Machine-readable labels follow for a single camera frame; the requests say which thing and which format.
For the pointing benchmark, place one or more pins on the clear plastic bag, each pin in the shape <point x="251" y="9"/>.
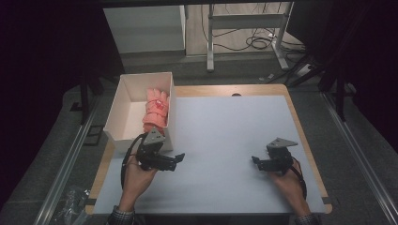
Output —
<point x="73" y="206"/>

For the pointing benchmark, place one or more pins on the pink glove with red mark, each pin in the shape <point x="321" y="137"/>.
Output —
<point x="156" y="106"/>

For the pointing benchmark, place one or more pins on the grey metal desk frame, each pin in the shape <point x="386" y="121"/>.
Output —
<point x="244" y="21"/>

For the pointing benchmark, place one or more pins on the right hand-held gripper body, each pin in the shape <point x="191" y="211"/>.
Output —
<point x="280" y="159"/>

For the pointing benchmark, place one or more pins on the light blue table mat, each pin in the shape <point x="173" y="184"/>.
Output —
<point x="225" y="140"/>

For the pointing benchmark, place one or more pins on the white power strip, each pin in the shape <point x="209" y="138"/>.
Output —
<point x="303" y="70"/>

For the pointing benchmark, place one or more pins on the black floor bracket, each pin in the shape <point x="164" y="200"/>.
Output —
<point x="94" y="135"/>

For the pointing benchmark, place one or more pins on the black tape piece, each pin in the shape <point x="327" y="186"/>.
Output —
<point x="326" y="200"/>
<point x="90" y="201"/>

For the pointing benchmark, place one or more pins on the black stand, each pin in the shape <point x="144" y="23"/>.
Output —
<point x="339" y="93"/>
<point x="84" y="100"/>

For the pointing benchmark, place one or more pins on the person's left hand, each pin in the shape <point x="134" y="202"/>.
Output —
<point x="136" y="184"/>

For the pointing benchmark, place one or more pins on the white cabinet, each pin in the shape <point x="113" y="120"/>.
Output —
<point x="147" y="28"/>

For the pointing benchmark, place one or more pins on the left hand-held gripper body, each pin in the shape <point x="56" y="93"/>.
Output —
<point x="151" y="153"/>

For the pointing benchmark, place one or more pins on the white box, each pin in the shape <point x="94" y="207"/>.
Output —
<point x="131" y="109"/>

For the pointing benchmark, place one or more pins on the aluminium rail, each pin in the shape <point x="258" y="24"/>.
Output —
<point x="62" y="175"/>
<point x="359" y="156"/>

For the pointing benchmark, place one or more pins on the pink glove with grey palm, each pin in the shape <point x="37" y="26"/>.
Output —
<point x="153" y="128"/>

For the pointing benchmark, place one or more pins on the person's right hand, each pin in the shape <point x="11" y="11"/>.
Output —
<point x="291" y="187"/>

